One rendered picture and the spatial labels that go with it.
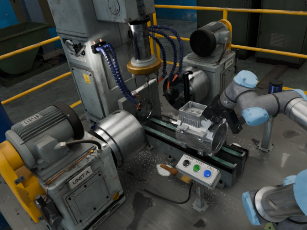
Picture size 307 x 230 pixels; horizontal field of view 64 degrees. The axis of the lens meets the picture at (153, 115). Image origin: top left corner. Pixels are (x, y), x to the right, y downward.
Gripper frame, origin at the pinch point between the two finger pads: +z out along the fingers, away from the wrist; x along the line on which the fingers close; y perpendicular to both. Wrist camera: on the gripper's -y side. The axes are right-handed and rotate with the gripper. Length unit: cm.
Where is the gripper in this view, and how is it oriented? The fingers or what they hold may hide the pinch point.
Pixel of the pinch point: (209, 131)
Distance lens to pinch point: 117.5
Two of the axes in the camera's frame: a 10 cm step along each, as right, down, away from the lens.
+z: -2.7, 5.6, 7.8
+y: -7.1, -6.7, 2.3
